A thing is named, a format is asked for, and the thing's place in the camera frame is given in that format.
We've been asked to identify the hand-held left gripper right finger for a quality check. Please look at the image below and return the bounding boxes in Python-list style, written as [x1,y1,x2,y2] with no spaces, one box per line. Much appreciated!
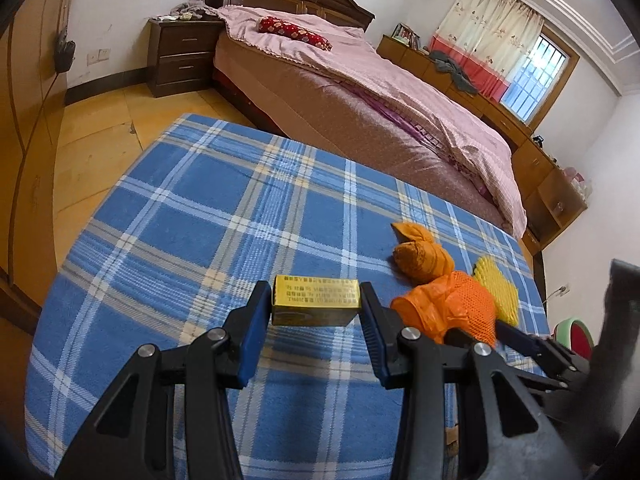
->
[359,282,583,480]

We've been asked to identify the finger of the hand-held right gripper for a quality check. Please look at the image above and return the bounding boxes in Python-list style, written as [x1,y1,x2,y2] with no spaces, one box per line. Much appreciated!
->
[515,374,571,394]
[497,321,588,381]

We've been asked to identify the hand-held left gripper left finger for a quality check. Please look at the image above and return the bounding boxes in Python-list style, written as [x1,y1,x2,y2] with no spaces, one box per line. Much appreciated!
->
[55,280,271,480]

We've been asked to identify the red green watermelon stool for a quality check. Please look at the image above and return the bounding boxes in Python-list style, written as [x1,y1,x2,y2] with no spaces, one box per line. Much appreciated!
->
[554,317,596,361]

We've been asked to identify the small yellow box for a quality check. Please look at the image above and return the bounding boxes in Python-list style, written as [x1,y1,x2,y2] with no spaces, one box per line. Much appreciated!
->
[270,275,363,328]

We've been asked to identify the yellow foam fruit net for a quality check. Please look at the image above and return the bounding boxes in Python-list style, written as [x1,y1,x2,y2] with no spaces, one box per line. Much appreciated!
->
[472,256,521,328]

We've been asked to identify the orange mesh bag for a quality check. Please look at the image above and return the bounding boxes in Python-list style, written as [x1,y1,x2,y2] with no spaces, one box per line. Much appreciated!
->
[390,270,498,348]

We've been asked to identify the knotted orange plastic bag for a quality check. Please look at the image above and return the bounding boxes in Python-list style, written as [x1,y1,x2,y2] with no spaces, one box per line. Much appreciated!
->
[391,221,456,283]

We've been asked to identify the blue plaid blanket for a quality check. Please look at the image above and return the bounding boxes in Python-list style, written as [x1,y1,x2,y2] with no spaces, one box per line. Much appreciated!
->
[25,112,551,480]

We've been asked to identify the white and pink bottles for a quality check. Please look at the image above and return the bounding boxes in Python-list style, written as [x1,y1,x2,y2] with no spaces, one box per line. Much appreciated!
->
[562,165,593,196]

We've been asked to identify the long wooden cabinet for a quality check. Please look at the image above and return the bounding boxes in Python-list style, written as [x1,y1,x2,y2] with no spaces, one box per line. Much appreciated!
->
[376,34,588,256]

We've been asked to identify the purple frilled cloth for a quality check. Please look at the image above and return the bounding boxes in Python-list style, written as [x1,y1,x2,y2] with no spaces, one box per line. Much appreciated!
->
[345,82,496,196]

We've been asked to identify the pink quilt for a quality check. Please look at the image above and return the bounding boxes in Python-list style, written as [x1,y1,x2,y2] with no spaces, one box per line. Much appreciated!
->
[215,4,528,238]

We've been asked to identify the dark wooden bed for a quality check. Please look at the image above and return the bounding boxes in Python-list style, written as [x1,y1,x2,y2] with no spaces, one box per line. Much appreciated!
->
[192,0,528,241]

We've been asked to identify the barred window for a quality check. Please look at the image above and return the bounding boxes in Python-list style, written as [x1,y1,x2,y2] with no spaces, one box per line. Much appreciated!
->
[500,25,581,131]

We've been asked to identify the grey clothes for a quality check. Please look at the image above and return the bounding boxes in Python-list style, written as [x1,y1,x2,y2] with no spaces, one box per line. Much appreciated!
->
[429,50,480,95]

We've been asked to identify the dark wooden nightstand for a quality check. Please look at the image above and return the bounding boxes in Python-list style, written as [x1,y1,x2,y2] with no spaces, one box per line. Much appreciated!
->
[147,14,226,98]

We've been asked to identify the row of books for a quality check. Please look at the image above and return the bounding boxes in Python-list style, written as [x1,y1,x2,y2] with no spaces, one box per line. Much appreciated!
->
[391,22,421,51]

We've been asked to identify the wooden wardrobe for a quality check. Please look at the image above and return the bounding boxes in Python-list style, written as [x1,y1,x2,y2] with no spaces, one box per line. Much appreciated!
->
[0,0,81,331]

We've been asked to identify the red floral pillow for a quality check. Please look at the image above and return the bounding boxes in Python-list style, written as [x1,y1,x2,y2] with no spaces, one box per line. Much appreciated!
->
[258,16,333,52]

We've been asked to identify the cream and red curtain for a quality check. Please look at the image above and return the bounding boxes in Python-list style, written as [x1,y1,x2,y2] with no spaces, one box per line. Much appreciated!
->
[429,0,546,101]

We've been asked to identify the grey pink cloth pile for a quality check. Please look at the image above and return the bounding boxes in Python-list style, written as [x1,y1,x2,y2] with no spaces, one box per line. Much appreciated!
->
[170,0,221,22]

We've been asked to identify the black hanging pouch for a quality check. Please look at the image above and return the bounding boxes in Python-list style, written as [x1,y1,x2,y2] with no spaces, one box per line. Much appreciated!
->
[54,30,77,73]

